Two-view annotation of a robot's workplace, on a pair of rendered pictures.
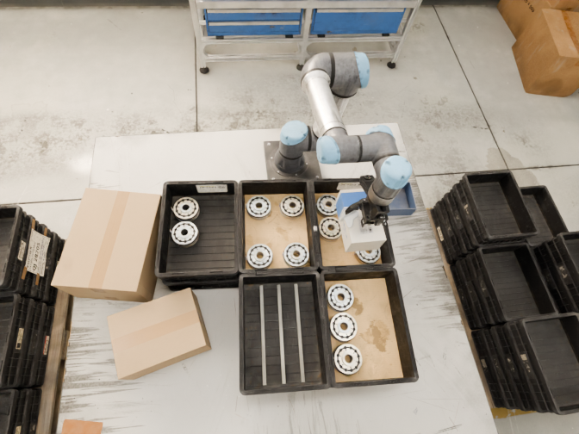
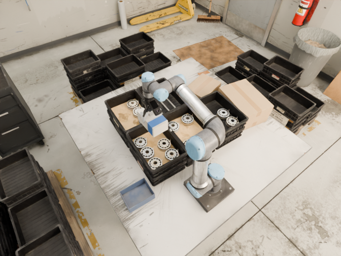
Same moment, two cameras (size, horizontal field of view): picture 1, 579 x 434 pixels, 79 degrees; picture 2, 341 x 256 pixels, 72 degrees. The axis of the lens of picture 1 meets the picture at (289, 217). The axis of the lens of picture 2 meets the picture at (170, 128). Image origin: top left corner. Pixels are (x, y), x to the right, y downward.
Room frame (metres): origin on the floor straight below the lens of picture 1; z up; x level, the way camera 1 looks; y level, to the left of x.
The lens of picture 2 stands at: (1.60, -0.51, 2.31)
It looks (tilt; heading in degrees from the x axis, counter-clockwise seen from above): 51 degrees down; 159
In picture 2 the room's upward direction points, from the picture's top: 2 degrees clockwise
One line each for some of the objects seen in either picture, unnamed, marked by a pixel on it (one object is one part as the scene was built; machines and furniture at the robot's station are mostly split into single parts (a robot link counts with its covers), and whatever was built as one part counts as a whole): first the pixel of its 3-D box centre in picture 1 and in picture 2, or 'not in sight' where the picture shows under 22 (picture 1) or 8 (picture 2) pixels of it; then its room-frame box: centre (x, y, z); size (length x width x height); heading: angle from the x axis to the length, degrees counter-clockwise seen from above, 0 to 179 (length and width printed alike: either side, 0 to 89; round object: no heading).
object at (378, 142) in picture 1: (376, 147); (160, 90); (0.63, -0.20, 1.41); 0.11 x 0.11 x 0.08; 17
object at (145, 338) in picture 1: (161, 333); (202, 91); (0.10, 0.39, 0.78); 0.30 x 0.22 x 0.16; 121
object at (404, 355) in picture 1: (362, 325); (131, 114); (0.25, -0.34, 0.87); 0.40 x 0.30 x 0.11; 13
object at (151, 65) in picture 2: not in sight; (154, 71); (-0.94, 0.20, 0.31); 0.40 x 0.30 x 0.34; 107
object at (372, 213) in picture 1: (374, 207); (148, 101); (0.54, -0.25, 1.25); 0.09 x 0.08 x 0.12; 17
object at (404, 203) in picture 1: (390, 199); (137, 194); (0.89, -0.47, 0.74); 0.20 x 0.15 x 0.07; 104
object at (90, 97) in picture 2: not in sight; (100, 98); (-0.70, -0.57, 0.26); 0.40 x 0.30 x 0.23; 107
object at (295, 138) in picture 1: (294, 138); (213, 174); (1.00, 0.04, 0.91); 0.13 x 0.12 x 0.14; 107
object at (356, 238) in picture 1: (358, 220); (152, 120); (0.56, -0.24, 1.09); 0.20 x 0.12 x 0.09; 17
